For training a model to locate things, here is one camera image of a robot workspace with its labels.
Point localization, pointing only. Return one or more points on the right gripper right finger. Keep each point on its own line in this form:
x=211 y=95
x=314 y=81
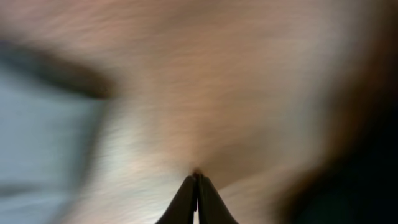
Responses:
x=211 y=208

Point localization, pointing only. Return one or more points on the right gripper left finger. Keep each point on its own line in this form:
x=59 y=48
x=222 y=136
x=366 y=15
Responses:
x=183 y=206

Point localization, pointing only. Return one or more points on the grey shorts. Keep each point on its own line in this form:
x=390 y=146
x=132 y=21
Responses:
x=51 y=110

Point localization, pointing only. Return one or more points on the black garment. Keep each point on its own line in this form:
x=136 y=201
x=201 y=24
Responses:
x=361 y=188

